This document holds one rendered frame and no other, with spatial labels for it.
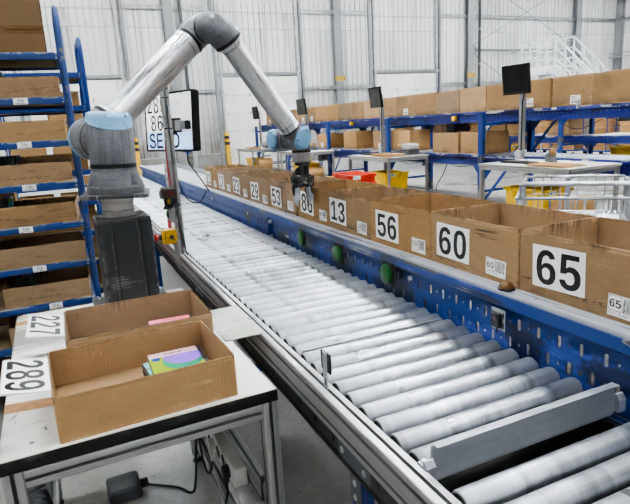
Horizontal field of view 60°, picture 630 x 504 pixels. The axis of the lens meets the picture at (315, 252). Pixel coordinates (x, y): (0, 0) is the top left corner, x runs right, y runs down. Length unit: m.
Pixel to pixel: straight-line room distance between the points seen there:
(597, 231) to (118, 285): 1.52
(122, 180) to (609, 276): 1.46
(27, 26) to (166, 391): 2.22
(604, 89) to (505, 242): 5.64
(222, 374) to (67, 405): 0.32
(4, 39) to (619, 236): 2.72
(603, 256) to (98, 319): 1.40
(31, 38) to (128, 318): 1.72
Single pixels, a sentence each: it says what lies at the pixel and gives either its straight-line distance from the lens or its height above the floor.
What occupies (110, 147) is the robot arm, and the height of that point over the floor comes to 1.31.
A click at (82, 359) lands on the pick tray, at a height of 0.81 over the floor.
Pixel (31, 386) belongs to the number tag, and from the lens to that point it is 1.30.
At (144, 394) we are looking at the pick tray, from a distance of 1.26.
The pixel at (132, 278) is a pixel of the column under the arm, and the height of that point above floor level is 0.87.
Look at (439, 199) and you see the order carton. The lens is 2.28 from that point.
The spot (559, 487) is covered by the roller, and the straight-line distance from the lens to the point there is 1.06.
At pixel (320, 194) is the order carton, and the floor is 1.02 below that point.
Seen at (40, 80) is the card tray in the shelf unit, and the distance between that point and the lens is 3.02.
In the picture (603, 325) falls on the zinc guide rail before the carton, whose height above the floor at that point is 0.89.
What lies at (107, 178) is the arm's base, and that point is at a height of 1.21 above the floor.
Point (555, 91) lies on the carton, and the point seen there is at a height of 1.56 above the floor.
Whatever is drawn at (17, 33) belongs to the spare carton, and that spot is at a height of 1.84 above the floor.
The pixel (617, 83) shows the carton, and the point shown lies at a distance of 7.06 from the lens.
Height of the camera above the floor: 1.35
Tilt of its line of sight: 13 degrees down
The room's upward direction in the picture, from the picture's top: 3 degrees counter-clockwise
